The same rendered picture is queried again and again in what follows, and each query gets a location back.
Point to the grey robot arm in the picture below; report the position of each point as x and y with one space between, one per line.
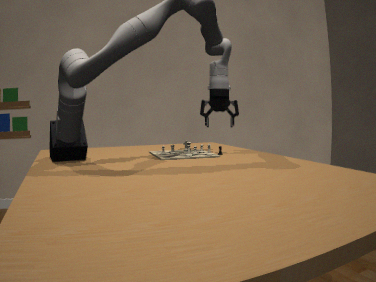
76 71

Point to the black and cream chessboard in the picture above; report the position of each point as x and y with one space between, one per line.
181 153

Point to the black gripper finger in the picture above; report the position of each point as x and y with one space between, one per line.
234 103
204 103

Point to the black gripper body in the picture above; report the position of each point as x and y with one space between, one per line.
219 96

